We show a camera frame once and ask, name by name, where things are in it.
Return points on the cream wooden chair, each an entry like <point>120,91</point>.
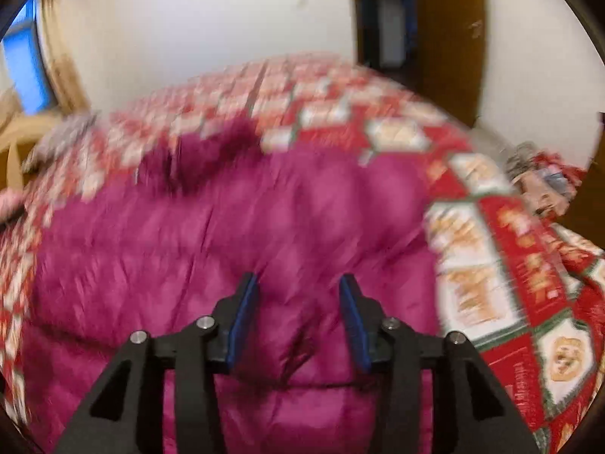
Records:
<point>19,137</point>

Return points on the pile of mixed clothes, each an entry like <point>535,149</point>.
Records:
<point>543,175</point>

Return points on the magenta puffer jacket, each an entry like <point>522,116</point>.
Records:
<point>189,246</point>

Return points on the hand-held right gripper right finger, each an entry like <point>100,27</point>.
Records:
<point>352,326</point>

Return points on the red printed patchwork blanket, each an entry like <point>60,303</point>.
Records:
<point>520,246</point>

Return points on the grey pillow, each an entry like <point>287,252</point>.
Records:
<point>61,137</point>

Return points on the brown wooden door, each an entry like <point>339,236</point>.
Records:
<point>449,42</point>

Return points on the window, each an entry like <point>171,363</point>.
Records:
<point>26,56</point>

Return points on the golden curtain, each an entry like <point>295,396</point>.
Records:
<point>64,71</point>

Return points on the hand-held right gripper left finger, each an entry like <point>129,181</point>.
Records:
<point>243,321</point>

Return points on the pink patterned cloth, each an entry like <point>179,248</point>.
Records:
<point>9,203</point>

